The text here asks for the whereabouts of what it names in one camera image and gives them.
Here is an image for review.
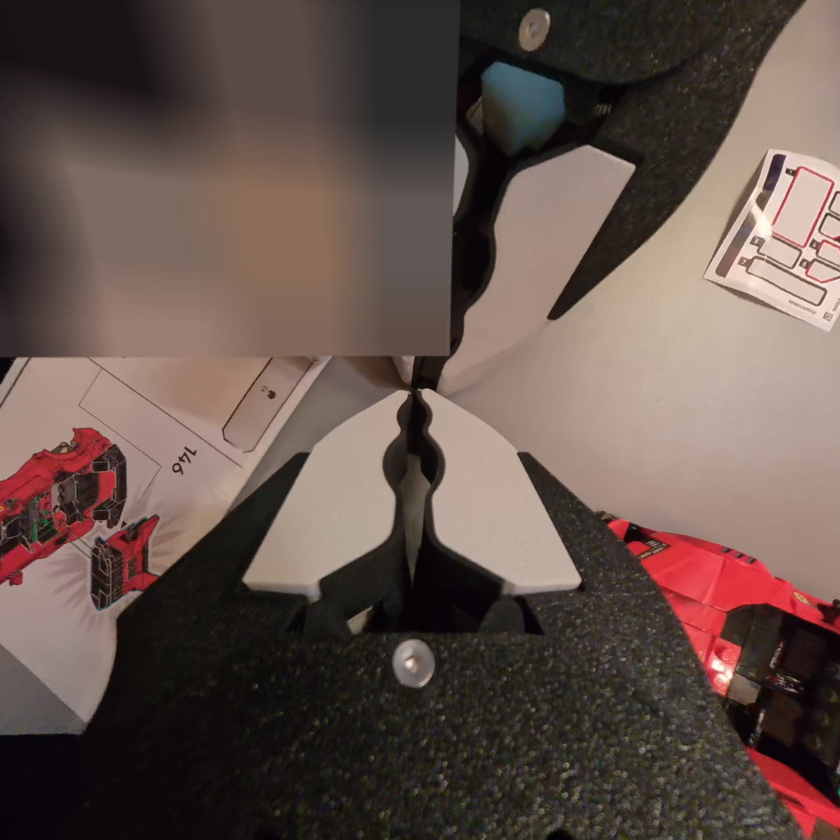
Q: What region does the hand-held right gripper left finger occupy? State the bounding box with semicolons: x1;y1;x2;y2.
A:
241;389;414;601

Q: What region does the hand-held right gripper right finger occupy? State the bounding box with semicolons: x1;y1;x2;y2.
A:
413;389;584;598

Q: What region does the lego instruction booklet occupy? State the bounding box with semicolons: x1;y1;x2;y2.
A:
0;357;332;736

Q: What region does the red lego car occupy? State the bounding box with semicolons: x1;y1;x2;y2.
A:
600;512;840;840

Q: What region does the white sticker sheet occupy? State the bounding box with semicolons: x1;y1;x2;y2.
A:
703;149;840;332

